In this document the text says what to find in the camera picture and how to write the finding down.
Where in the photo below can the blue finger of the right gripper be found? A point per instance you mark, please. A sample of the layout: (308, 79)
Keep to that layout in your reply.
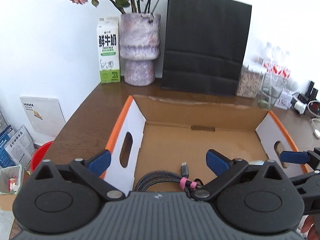
(294, 157)

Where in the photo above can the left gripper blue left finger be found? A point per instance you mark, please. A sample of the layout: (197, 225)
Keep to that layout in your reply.
(92, 168)

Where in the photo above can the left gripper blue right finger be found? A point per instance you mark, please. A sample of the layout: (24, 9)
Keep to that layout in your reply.
(219, 164)

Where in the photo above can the person right hand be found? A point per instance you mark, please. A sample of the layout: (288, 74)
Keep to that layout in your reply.
(309, 228)

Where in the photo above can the white charger plug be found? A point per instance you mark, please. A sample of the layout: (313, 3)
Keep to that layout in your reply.
(300, 107)

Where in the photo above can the white printed tin box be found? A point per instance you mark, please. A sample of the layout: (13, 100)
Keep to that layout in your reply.
(284, 101)

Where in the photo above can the red plastic basin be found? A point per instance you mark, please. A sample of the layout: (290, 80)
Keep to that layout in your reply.
(39, 155)

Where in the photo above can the black power strip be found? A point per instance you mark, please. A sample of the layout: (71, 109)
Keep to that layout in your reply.
(300, 97)

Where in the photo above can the red pumpkin cardboard box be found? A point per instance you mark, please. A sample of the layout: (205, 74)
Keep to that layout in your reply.
(159, 134)

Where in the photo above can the black upright device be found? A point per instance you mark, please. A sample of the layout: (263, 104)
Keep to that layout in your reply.
(311, 92)

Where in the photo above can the white round speaker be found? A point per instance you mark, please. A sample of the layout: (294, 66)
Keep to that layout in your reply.
(292, 86)

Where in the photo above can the clear drinking glass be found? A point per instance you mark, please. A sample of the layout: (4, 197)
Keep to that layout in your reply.
(271, 90)

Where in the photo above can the blue white paper packages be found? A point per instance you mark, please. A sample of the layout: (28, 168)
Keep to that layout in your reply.
(16, 147)

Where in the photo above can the right water bottle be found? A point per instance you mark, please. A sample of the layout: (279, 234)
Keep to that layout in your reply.
(286, 72)

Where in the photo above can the water bottle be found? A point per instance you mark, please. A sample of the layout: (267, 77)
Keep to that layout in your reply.
(276, 67)
(286, 72)
(266, 57)

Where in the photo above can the middle water bottle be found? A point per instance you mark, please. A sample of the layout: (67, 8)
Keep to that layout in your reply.
(276, 67)

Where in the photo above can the white lined trash bin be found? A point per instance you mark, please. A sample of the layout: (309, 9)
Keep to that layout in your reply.
(11, 179)

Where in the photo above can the clear jar of seeds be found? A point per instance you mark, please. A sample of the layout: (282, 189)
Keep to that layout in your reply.
(250, 80)

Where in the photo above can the left water bottle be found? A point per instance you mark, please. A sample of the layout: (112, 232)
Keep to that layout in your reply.
(266, 57)

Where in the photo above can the purple textured vase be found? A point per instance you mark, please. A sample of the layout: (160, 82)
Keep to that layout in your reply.
(139, 46)

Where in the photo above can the black paper shopping bag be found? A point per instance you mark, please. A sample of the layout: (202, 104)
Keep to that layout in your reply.
(205, 43)

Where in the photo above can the white green milk carton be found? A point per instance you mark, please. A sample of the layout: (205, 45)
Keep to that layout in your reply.
(108, 49)

